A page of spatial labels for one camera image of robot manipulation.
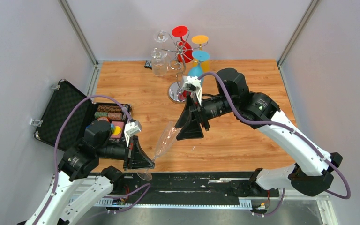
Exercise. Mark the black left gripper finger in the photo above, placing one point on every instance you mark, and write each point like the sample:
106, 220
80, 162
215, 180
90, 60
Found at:
138, 152
141, 163

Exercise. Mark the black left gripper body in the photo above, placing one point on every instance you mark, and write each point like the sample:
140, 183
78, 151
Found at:
129, 154

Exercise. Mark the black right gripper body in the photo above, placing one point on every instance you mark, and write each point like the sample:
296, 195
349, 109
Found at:
201, 113

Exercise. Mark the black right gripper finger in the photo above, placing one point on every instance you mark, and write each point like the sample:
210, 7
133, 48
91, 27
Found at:
186, 115
189, 129

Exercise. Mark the clear champagne flute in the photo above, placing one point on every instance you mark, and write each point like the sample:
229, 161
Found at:
165, 142

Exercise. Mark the blue wine glass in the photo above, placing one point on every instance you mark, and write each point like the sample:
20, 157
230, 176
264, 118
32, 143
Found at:
202, 63

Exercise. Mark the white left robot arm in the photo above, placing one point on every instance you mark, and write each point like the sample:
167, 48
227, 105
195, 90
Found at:
76, 165

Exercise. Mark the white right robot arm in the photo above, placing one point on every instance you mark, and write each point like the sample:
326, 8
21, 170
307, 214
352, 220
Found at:
312, 172

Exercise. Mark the red wine glass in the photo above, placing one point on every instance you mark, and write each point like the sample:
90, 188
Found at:
183, 47

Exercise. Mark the clear hanging wine glass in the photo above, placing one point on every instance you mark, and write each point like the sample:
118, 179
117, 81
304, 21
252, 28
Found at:
159, 55

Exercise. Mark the chrome wine glass rack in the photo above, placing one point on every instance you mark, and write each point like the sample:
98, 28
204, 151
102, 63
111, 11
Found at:
175, 93

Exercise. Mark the yellow wine glass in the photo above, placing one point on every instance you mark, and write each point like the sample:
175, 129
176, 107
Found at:
201, 41

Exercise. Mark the small black clip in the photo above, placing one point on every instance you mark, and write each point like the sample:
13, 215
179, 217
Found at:
148, 65

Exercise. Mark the black poker chip case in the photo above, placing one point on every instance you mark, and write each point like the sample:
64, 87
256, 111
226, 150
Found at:
61, 104

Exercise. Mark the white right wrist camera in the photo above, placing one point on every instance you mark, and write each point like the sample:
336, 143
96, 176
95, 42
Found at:
193, 85

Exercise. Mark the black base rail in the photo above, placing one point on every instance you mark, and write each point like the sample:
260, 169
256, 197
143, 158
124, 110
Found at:
203, 188

